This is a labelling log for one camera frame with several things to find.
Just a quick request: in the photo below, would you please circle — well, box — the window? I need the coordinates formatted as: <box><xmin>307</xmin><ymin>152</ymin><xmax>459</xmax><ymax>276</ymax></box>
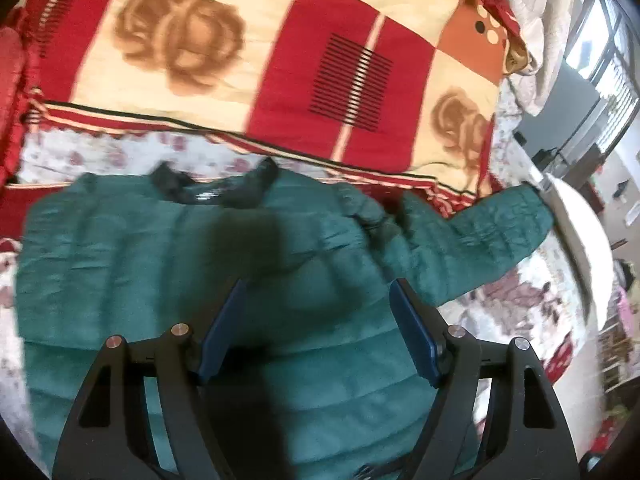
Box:
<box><xmin>565</xmin><ymin>0</ymin><xmax>640</xmax><ymax>161</ymax></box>

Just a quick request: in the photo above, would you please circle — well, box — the polka dot cloth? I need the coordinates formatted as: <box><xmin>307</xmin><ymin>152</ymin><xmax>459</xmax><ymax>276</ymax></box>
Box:
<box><xmin>467</xmin><ymin>0</ymin><xmax>528</xmax><ymax>73</ymax></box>

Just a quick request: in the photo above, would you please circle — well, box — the red ruffled cushion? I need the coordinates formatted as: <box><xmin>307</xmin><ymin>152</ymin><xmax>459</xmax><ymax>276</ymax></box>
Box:
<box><xmin>0</xmin><ymin>25</ymin><xmax>32</xmax><ymax>183</ymax></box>

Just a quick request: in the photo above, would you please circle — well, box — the floral bedsheet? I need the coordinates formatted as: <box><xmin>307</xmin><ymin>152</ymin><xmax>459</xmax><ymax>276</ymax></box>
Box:
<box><xmin>0</xmin><ymin>80</ymin><xmax>608</xmax><ymax>480</ymax></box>

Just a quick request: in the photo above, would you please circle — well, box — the red cream rose blanket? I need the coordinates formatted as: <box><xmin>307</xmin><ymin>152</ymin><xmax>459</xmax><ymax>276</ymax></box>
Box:
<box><xmin>0</xmin><ymin>0</ymin><xmax>531</xmax><ymax>211</ymax></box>

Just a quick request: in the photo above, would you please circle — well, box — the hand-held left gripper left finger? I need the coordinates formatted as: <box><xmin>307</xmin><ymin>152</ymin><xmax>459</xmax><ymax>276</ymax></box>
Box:
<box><xmin>50</xmin><ymin>276</ymin><xmax>251</xmax><ymax>480</ymax></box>

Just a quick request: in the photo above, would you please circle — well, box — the green puffer jacket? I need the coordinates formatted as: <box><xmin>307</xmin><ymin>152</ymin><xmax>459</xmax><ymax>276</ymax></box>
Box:
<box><xmin>12</xmin><ymin>157</ymin><xmax>556</xmax><ymax>480</ymax></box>

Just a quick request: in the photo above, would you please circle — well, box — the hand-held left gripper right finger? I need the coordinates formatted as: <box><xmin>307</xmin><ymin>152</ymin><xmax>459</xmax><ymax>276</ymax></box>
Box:
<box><xmin>389</xmin><ymin>276</ymin><xmax>583</xmax><ymax>480</ymax></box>

